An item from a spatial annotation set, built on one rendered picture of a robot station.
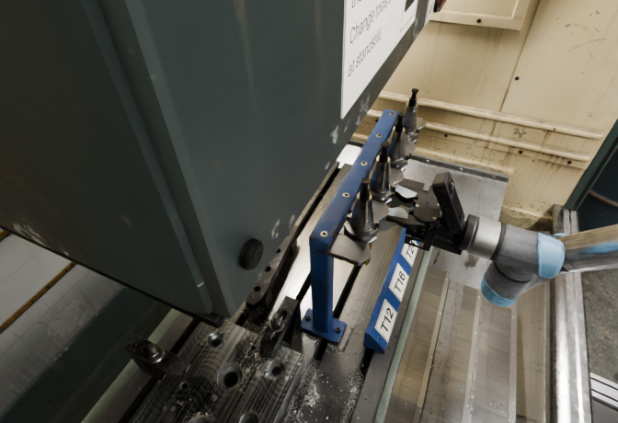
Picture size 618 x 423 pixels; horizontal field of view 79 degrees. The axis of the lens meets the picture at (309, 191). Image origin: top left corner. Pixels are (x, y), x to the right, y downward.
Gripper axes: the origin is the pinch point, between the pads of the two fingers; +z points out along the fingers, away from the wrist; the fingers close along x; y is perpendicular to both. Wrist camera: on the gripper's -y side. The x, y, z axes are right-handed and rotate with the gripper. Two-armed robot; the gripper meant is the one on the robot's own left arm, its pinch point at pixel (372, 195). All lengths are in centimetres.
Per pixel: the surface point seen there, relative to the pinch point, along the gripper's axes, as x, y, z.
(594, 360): 61, 116, -98
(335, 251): -18.2, -2.0, 1.2
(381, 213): -6.5, -2.2, -3.4
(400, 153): 9.6, -5.0, -2.4
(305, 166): -45, -44, -6
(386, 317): -10.6, 25.2, -9.7
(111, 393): -45, 59, 54
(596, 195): 140, 86, -90
